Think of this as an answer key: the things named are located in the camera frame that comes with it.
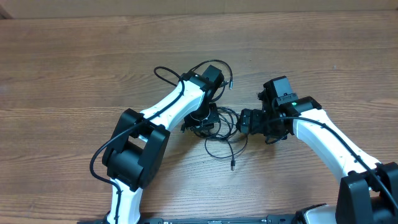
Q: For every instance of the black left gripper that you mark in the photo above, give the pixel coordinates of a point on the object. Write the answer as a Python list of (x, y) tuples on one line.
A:
[(191, 124)]

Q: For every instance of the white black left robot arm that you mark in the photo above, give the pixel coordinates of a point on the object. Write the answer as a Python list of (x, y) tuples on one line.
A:
[(135, 151)]

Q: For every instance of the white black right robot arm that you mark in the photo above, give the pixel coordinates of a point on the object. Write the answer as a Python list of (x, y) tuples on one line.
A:
[(367, 187)]

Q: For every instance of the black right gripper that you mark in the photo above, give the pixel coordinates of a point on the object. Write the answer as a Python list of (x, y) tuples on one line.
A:
[(245, 121)]

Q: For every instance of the brown cardboard backdrop panel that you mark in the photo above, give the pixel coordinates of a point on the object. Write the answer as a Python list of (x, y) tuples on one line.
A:
[(39, 9)]

